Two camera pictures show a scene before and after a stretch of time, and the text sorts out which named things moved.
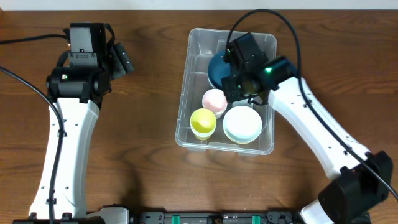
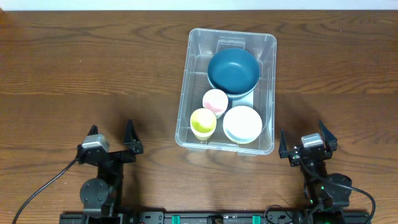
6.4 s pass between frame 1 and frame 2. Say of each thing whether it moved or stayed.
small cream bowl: stayed
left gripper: moved
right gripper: moved
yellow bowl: stayed
